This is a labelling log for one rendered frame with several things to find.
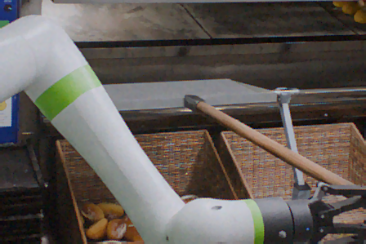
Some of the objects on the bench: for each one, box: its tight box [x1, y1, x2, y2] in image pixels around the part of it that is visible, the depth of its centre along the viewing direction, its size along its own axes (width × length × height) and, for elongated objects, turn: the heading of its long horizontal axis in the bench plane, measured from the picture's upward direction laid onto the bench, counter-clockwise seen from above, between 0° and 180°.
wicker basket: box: [219, 122, 366, 244], centre depth 312 cm, size 49×56×28 cm
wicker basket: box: [56, 129, 239, 244], centre depth 293 cm, size 49×56×28 cm
